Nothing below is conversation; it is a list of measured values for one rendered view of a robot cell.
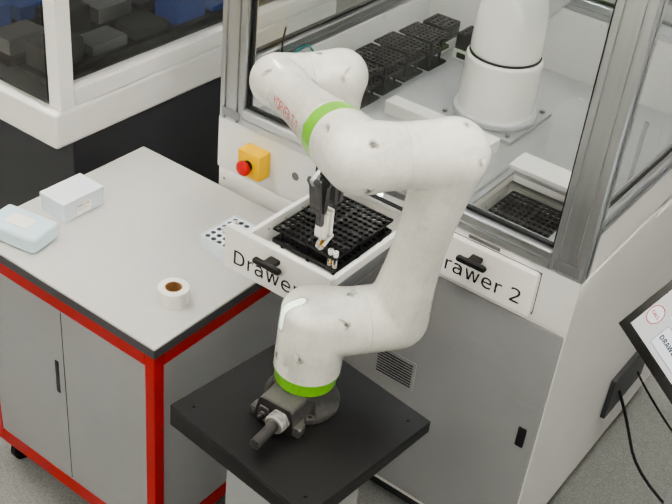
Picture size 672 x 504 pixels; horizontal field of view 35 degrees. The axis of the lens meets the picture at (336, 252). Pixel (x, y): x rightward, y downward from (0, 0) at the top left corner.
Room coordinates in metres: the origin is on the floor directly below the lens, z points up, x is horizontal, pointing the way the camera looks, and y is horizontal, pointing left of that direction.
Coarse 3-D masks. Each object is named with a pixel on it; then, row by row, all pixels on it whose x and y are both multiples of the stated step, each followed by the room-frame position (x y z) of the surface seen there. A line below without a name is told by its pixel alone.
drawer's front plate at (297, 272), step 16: (240, 240) 1.89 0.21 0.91; (256, 240) 1.87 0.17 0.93; (224, 256) 1.91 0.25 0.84; (240, 256) 1.89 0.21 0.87; (272, 256) 1.84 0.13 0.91; (288, 256) 1.82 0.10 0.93; (240, 272) 1.89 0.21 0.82; (256, 272) 1.86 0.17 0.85; (288, 272) 1.81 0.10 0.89; (304, 272) 1.79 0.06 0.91; (320, 272) 1.78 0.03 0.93; (272, 288) 1.84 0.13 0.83; (288, 288) 1.81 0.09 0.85
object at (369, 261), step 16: (288, 208) 2.06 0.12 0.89; (352, 208) 2.16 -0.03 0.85; (384, 208) 2.11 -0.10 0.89; (272, 224) 2.00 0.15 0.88; (384, 240) 1.97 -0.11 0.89; (368, 256) 1.91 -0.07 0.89; (384, 256) 1.96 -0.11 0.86; (336, 272) 1.91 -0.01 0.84; (352, 272) 1.86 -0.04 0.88; (368, 272) 1.91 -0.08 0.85
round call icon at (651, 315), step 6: (654, 306) 1.66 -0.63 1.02; (660, 306) 1.65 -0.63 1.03; (648, 312) 1.66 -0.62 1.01; (654, 312) 1.65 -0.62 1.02; (660, 312) 1.64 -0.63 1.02; (666, 312) 1.63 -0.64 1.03; (648, 318) 1.64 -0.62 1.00; (654, 318) 1.64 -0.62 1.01; (660, 318) 1.63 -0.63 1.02; (654, 324) 1.62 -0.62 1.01
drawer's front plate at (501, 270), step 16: (464, 240) 1.96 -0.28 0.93; (448, 256) 1.97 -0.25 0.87; (464, 256) 1.95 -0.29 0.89; (480, 256) 1.92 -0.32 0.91; (496, 256) 1.91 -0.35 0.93; (448, 272) 1.96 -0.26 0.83; (464, 272) 1.94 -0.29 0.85; (480, 272) 1.92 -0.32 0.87; (496, 272) 1.90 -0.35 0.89; (512, 272) 1.88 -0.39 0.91; (528, 272) 1.86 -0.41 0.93; (480, 288) 1.92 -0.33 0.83; (496, 288) 1.90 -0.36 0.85; (528, 288) 1.86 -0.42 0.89; (512, 304) 1.87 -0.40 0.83; (528, 304) 1.85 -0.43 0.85
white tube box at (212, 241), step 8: (232, 216) 2.14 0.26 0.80; (224, 224) 2.11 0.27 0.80; (240, 224) 2.13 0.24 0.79; (248, 224) 2.12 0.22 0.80; (208, 232) 2.07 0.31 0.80; (216, 232) 2.07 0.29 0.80; (200, 240) 2.05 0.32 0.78; (208, 240) 2.03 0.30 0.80; (216, 240) 2.04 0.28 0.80; (224, 240) 2.04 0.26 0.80; (208, 248) 2.03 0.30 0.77; (216, 248) 2.02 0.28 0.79; (224, 248) 2.01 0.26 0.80; (216, 256) 2.02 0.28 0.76
